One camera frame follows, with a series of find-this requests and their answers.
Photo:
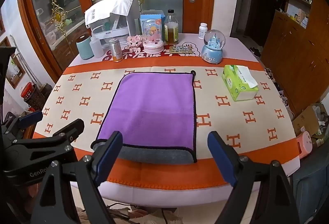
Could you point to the orange patterned blanket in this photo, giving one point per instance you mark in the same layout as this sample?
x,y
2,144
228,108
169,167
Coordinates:
x,y
77,90

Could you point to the dark grey chair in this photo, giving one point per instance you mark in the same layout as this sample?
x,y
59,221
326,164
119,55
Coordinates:
x,y
312,188

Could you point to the white plastic bottle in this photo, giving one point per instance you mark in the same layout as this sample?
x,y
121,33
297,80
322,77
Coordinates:
x,y
96,48

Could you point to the blue cardboard box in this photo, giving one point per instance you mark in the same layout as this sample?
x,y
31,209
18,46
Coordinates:
x,y
151,15

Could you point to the white pill bottle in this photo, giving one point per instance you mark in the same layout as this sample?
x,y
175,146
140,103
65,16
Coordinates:
x,y
202,32

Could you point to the pink printed tablecloth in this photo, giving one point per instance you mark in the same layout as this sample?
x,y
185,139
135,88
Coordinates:
x,y
231,46

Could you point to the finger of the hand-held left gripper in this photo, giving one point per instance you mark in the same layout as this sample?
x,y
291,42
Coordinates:
x,y
30,118
73,127

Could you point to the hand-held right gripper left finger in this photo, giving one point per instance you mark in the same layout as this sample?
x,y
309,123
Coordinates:
x,y
111,154

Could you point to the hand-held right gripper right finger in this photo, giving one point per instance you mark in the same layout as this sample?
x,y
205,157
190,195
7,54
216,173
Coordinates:
x,y
221,159

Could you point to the orange silver can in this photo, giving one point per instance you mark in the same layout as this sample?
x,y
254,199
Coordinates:
x,y
115,50

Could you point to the teal cylinder humidifier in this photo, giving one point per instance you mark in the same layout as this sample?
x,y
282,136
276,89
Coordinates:
x,y
84,48

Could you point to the blue castle snow globe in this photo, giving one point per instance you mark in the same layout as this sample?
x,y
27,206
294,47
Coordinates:
x,y
212,49

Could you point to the white countertop appliance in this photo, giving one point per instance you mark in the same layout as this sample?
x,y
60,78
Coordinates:
x,y
120,26

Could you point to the purple towel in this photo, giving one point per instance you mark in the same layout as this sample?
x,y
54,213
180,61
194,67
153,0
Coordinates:
x,y
154,110

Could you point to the dark sneakers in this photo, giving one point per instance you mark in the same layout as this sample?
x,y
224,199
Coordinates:
x,y
256,51

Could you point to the pink snow globe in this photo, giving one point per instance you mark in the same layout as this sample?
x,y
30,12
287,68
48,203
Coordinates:
x,y
153,38

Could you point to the white cloth bag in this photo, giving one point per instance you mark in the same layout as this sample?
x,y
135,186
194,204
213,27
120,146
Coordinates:
x,y
102,10

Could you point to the pink block toy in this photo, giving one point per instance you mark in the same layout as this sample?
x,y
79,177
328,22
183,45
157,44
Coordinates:
x,y
135,42

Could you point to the red lidded jar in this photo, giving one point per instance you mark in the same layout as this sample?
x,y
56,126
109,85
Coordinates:
x,y
28,92

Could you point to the wooden cabinet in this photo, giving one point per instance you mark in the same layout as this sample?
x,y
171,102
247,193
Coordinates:
x,y
295,59

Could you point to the pill blister pack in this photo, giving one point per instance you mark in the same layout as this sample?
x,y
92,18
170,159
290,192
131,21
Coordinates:
x,y
181,49

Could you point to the pink stool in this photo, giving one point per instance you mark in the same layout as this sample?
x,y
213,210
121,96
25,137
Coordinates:
x,y
304,145

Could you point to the glass bottle with yellow liquid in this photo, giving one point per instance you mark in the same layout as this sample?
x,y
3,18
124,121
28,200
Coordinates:
x,y
171,31

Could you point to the green tissue pack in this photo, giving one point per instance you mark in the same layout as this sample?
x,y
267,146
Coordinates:
x,y
239,82

